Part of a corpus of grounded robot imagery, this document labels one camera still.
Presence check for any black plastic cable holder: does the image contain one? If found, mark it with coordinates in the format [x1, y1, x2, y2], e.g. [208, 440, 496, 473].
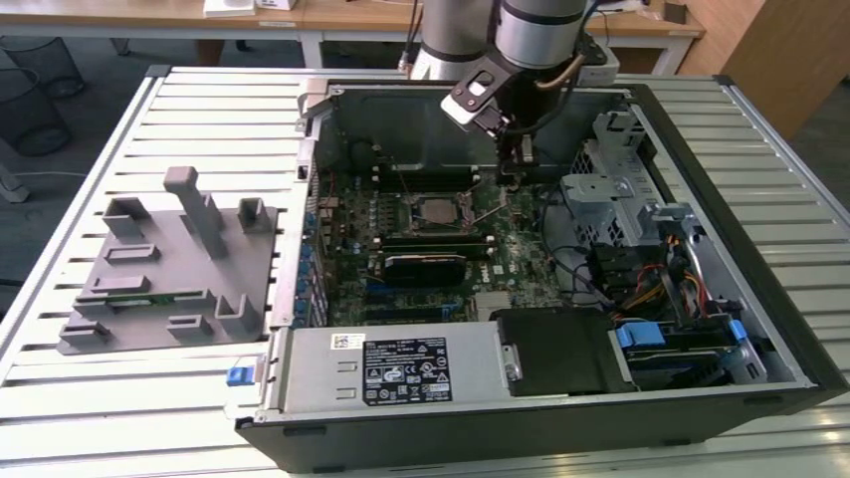
[587, 242, 643, 303]

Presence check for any silver CPU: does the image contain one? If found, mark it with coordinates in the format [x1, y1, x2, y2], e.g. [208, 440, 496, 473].
[416, 197, 466, 226]

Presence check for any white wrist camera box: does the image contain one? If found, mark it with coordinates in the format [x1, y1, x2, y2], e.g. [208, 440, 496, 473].
[575, 46, 624, 85]

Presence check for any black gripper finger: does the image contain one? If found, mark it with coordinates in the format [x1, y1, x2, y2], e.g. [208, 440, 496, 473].
[494, 128, 538, 190]

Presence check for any coloured power wire bundle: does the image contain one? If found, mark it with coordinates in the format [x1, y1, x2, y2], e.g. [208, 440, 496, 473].
[613, 233, 708, 323]

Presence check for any blue case latch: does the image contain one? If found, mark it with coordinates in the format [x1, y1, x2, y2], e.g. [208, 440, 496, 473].
[224, 365, 261, 388]

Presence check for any green motherboard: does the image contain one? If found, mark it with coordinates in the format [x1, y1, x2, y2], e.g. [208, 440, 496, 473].
[309, 166, 603, 331]

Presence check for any black fan shroud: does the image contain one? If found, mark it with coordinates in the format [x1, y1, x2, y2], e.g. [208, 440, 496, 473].
[488, 307, 644, 398]

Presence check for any CPU socket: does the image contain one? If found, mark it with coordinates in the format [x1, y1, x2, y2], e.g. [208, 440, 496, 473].
[397, 190, 484, 239]

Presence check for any grey parts rack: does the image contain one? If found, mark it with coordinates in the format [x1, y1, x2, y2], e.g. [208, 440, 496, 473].
[55, 166, 280, 358]

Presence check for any brown wooden cabinet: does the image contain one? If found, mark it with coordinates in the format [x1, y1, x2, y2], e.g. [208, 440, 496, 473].
[676, 0, 850, 143]

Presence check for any black mesh waste basket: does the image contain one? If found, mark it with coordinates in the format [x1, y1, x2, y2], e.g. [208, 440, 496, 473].
[0, 67, 73, 158]
[0, 35, 87, 100]

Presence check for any wooden desk white frame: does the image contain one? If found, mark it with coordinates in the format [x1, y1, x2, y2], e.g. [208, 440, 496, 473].
[317, 0, 707, 76]
[0, 0, 325, 69]

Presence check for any hard disk in blue carrier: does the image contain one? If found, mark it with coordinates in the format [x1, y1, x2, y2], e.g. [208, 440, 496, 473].
[613, 321, 737, 390]

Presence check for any black cable brass end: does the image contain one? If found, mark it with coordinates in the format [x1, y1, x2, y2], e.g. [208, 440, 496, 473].
[533, 19, 592, 94]

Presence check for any silver power supply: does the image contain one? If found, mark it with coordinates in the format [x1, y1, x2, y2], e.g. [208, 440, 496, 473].
[254, 321, 513, 415]

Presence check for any white furniture foot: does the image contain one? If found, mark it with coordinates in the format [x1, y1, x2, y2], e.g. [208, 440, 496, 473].
[0, 157, 31, 204]

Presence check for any black data wire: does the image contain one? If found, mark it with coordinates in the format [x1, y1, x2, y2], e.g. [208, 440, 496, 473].
[537, 182, 616, 306]

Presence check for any bare green RAM stick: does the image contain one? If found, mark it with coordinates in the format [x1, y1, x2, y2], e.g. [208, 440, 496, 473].
[105, 292, 208, 307]

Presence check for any metal socket cover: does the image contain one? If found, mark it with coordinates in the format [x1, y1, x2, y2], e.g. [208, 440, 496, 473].
[460, 173, 512, 226]

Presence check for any plain white box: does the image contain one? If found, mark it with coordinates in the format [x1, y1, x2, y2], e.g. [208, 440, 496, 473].
[201, 0, 257, 19]

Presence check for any silver drive cage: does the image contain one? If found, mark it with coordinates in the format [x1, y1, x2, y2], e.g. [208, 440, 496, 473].
[555, 110, 673, 250]

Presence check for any black camera cable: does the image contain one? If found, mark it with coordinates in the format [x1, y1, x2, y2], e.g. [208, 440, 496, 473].
[520, 84, 576, 135]

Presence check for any white wrist camera black face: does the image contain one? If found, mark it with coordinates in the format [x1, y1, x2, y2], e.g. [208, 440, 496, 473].
[438, 69, 513, 126]

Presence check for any black PC case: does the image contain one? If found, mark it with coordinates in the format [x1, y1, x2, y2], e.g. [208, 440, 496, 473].
[221, 74, 850, 475]

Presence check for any silver chipset heat sink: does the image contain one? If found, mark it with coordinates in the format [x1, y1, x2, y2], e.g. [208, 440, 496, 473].
[473, 292, 513, 318]

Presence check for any black RAM slot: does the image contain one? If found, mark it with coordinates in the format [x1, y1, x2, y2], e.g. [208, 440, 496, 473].
[373, 171, 480, 179]
[381, 248, 497, 259]
[373, 182, 481, 192]
[373, 176, 480, 185]
[373, 165, 480, 173]

